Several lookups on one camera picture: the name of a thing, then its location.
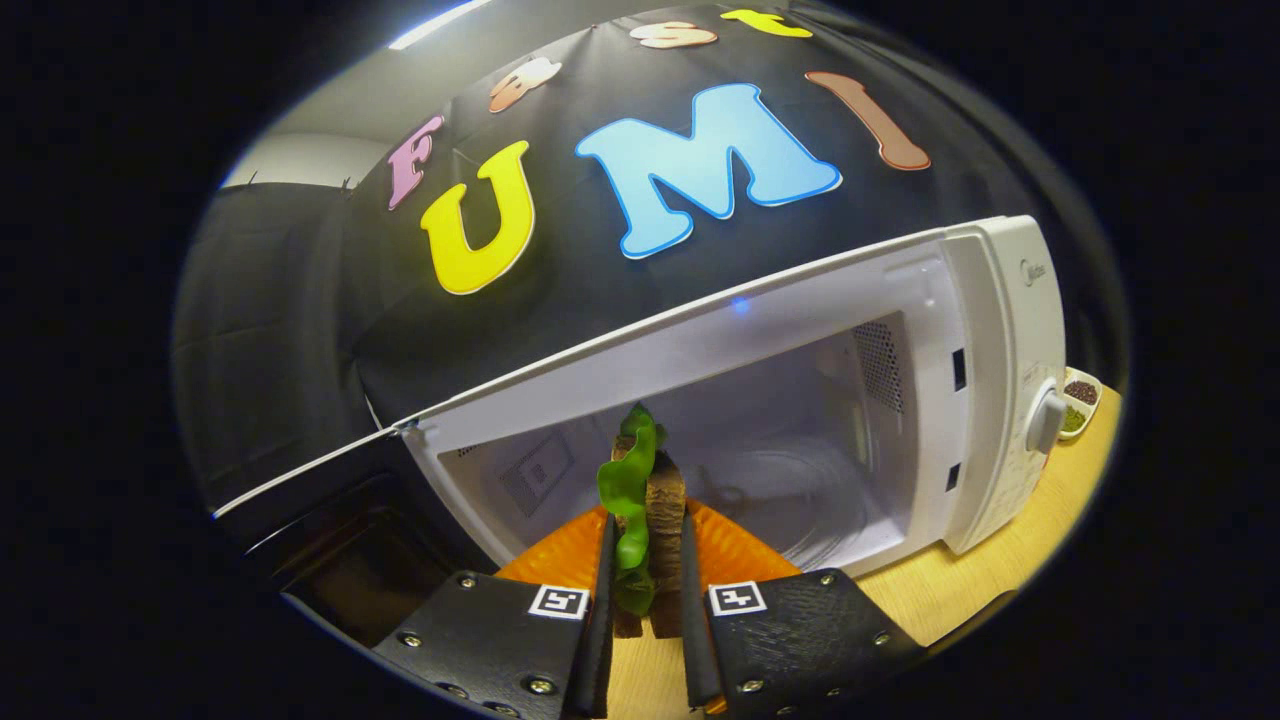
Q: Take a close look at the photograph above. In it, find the brown bread slice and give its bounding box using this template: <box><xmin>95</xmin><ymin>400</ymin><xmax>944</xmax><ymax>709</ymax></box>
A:
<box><xmin>612</xmin><ymin>435</ymin><xmax>689</xmax><ymax>641</ymax></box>

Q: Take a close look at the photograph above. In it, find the white microwave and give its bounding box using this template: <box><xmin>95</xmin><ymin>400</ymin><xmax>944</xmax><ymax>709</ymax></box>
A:
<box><xmin>210</xmin><ymin>215</ymin><xmax>1069</xmax><ymax>651</ymax></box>

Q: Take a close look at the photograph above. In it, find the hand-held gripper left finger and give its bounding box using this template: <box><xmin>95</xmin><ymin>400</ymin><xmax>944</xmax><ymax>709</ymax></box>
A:
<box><xmin>372</xmin><ymin>505</ymin><xmax>616</xmax><ymax>720</ymax></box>

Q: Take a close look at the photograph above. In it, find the white divided bean dish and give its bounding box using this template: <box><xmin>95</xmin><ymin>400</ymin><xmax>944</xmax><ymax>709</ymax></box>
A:
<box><xmin>1058</xmin><ymin>367</ymin><xmax>1103</xmax><ymax>441</ymax></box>

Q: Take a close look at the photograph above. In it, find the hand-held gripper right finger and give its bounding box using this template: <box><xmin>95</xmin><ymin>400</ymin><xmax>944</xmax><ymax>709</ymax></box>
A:
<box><xmin>680</xmin><ymin>500</ymin><xmax>926</xmax><ymax>720</ymax></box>

